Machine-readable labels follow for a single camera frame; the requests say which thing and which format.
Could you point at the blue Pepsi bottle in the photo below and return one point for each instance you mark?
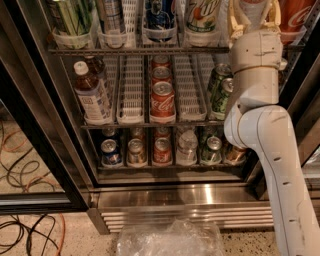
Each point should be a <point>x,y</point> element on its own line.
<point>159,19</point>

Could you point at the rear green soda can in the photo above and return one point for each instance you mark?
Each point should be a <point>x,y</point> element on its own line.
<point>218,73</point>

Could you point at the rear blue Pepsi can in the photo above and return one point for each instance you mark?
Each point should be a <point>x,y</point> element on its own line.
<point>111,133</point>

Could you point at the empty white shelf tray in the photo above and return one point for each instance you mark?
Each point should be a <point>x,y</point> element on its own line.
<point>130,104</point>
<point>190,102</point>

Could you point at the gold can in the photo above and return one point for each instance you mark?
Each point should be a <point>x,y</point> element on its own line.
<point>137,133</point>
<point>136,152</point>

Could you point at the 7up bottle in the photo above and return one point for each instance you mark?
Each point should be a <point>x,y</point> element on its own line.
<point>201,15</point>

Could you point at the clear plastic bag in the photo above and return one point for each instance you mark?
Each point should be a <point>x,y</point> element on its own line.
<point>180,238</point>

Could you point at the front gold can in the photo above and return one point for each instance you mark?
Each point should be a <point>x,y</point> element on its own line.
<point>136,152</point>

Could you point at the glass fridge door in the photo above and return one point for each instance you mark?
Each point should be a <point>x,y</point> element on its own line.
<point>30,140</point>
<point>309,153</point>

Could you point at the red Coca-Cola bottle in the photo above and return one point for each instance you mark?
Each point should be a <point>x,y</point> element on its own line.
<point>294,14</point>

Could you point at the rear left tea bottle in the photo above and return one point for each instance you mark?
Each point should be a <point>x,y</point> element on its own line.
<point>97,66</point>

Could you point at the green tall bottle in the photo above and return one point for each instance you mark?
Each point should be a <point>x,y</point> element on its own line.
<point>71,17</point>

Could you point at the red can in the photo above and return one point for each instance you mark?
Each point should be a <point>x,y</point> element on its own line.
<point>162,132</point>
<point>162,150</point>

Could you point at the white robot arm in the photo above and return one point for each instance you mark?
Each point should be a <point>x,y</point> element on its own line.
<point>255,120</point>

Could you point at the middle Coca-Cola can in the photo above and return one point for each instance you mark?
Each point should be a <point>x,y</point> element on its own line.
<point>161,74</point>

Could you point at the front Coca-Cola can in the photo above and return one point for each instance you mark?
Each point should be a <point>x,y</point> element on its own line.
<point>162,99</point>

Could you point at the rear gold can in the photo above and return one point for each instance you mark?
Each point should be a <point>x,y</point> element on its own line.
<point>137,133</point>

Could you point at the clear water bottle top shelf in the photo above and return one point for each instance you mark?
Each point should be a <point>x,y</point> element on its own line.
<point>252,9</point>

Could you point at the front green soda can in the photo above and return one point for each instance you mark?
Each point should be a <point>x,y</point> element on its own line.
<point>223,92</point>

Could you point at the small water bottle bottom shelf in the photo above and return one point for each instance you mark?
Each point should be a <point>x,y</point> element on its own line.
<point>186,153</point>

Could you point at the green soda can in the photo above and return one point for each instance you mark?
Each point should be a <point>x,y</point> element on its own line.
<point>218,73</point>
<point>223,92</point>

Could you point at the front left tea bottle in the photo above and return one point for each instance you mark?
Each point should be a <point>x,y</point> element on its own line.
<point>91,94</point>

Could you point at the left glass fridge door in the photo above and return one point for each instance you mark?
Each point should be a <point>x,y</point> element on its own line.
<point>30,140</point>

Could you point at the tea bottle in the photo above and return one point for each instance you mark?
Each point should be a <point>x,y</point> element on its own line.
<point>97,66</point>
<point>91,94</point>

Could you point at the silver tall can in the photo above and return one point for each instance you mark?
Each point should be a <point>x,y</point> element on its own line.
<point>111,18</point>

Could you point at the coca-cola can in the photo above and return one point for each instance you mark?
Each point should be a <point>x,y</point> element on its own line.
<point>162,99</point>
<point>160,61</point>
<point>161,74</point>

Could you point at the empty white shelf tray right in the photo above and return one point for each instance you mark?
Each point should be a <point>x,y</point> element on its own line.
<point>190,102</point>

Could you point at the blue pepsi can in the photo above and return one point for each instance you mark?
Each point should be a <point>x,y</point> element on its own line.
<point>111,133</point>
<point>110,152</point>

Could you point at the empty white shelf tray left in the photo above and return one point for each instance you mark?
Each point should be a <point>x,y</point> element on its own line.
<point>130,104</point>

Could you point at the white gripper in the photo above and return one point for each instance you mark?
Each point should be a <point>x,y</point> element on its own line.
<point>256,50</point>

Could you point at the rear red bottom can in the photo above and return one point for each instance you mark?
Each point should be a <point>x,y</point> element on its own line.
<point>162,132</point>

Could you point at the front green bottom can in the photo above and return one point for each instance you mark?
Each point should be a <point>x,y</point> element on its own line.
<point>211,151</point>

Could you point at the right glass fridge door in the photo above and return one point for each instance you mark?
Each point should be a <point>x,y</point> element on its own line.
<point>309,153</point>

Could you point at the rear Coca-Cola can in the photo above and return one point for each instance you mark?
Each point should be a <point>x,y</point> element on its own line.
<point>160,61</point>

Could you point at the front bronze bottom can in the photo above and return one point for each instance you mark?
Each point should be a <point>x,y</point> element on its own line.
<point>233,155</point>

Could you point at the front blue Pepsi can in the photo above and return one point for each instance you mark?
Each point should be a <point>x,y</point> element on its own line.
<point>110,152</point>

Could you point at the front red bottom can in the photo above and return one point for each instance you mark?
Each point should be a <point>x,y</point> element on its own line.
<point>162,150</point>

